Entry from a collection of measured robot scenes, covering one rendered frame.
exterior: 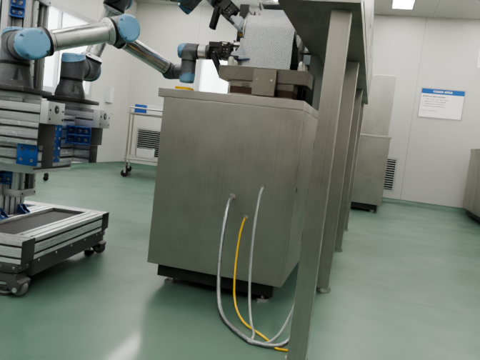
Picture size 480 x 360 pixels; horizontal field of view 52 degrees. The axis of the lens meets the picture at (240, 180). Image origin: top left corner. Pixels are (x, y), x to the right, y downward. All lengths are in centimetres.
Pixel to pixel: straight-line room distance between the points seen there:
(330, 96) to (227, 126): 70
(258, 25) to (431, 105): 572
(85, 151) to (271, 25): 110
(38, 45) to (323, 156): 117
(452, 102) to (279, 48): 577
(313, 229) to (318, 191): 12
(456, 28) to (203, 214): 647
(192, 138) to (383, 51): 607
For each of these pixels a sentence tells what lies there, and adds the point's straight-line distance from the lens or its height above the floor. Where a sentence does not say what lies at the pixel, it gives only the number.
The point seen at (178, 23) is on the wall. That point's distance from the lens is 877.
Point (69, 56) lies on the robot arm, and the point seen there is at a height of 102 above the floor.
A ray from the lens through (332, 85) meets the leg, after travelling 157.
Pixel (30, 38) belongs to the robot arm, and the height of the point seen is 99.
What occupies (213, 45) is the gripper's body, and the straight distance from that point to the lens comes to 248.
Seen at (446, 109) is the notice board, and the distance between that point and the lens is 796.
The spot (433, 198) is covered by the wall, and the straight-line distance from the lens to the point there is 796.
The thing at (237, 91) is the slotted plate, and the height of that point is 92.
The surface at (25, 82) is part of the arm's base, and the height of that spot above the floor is 84.
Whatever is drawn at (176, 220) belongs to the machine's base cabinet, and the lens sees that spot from 225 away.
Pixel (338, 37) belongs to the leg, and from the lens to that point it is 159.
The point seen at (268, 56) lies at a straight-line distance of 241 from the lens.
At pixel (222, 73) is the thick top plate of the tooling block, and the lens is 224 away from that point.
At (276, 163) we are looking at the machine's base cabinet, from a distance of 210.
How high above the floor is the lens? 72
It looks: 5 degrees down
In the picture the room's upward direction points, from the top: 7 degrees clockwise
